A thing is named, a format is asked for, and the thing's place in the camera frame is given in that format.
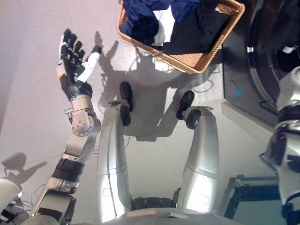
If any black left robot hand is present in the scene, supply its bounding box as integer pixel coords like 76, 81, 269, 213
55, 28, 102, 102

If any thin black floor cable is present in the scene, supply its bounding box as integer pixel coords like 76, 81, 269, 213
192, 78, 214, 93

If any woven wicker laundry basket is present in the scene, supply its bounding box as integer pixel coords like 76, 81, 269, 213
116, 0, 246, 74

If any dark grey washing machine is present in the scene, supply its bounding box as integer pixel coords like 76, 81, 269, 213
221, 0, 300, 125

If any black left robot foot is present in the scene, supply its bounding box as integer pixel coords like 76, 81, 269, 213
119, 81, 134, 111

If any black metal frame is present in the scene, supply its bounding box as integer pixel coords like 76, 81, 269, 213
224, 175, 282, 220

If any black garment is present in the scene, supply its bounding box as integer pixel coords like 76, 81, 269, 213
161, 2, 232, 56

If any silver left robot leg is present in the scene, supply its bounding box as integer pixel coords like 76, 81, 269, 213
96, 100, 132, 223

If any black right robot foot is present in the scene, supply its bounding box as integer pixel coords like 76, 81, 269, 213
176, 90, 195, 119

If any white garment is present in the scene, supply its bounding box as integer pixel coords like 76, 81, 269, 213
151, 6, 176, 46

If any black robot foot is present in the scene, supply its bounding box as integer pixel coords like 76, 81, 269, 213
119, 81, 134, 111
176, 90, 195, 119

